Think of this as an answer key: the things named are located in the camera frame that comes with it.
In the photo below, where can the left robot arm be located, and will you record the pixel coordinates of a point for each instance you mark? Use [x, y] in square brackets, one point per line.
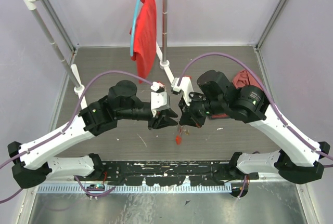
[36, 161]

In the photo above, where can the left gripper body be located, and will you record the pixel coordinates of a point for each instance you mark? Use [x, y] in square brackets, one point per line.
[154, 121]

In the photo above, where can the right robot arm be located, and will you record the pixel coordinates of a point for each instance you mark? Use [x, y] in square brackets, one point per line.
[297, 160]

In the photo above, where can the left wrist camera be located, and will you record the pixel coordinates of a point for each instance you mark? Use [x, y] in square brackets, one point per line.
[159, 102]

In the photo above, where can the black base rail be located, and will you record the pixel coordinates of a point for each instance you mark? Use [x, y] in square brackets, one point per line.
[166, 173]

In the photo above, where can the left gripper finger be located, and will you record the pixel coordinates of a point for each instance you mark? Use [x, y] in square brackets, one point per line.
[166, 122]
[170, 113]

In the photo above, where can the keyring with red tag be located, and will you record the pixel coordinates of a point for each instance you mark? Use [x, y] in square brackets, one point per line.
[181, 131]

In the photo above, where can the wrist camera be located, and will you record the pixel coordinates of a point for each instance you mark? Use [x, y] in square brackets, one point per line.
[159, 102]
[184, 86]

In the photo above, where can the grey cable duct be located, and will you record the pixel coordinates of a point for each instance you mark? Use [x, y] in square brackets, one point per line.
[185, 188]

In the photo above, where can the crumpled red shirt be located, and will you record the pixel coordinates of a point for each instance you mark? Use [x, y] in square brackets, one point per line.
[241, 79]

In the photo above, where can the clothes rack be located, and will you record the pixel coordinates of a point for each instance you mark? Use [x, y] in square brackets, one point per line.
[98, 17]

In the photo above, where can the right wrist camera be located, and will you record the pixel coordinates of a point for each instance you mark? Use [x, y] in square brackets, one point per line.
[184, 86]

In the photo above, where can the key with red tag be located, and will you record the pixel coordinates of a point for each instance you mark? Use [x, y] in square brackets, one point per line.
[161, 83]

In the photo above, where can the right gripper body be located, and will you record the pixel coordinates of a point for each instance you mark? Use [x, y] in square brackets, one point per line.
[196, 112]

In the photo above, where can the red shirt on hanger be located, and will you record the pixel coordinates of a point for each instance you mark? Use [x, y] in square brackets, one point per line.
[145, 37]

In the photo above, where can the blue hanger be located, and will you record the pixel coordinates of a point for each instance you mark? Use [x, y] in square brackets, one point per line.
[135, 15]

